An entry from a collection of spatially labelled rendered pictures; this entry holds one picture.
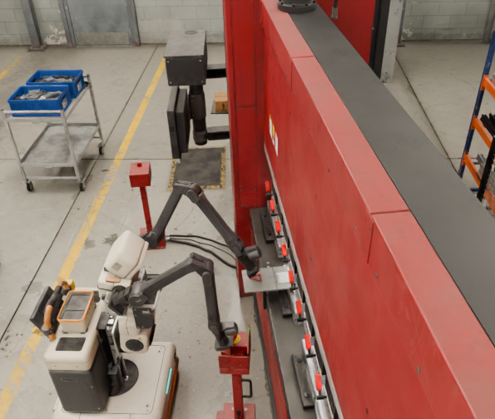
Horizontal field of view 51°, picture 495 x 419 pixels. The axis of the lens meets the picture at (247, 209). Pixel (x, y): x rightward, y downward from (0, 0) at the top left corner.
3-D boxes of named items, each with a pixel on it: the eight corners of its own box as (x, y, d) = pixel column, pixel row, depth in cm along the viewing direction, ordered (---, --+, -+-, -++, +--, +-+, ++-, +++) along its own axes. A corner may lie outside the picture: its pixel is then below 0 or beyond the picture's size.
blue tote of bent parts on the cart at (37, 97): (25, 101, 539) (20, 85, 528) (72, 101, 537) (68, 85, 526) (11, 117, 510) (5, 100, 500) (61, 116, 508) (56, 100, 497)
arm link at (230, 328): (210, 314, 269) (209, 327, 262) (231, 310, 267) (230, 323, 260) (218, 328, 276) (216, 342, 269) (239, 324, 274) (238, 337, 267)
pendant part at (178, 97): (176, 128, 392) (170, 83, 371) (192, 128, 392) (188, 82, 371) (171, 159, 356) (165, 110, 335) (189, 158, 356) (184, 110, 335)
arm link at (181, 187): (180, 172, 274) (174, 179, 265) (203, 185, 275) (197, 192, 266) (148, 236, 294) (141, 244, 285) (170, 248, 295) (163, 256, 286)
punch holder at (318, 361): (312, 357, 228) (314, 332, 218) (331, 356, 229) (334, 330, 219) (319, 387, 216) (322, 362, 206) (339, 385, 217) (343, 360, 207)
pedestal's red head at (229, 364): (223, 344, 300) (221, 322, 289) (250, 345, 299) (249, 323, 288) (219, 373, 284) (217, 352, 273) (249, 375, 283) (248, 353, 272)
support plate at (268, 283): (241, 271, 301) (241, 269, 300) (286, 267, 303) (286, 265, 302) (245, 293, 286) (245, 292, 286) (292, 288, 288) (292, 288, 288)
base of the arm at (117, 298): (113, 288, 261) (106, 306, 251) (124, 282, 258) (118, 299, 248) (126, 298, 265) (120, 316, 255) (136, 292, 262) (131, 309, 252)
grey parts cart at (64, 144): (53, 150, 624) (32, 74, 568) (107, 150, 621) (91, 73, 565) (24, 193, 551) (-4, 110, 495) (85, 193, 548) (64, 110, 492)
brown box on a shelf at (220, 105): (213, 100, 494) (212, 87, 486) (240, 100, 492) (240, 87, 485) (210, 114, 470) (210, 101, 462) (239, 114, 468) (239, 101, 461)
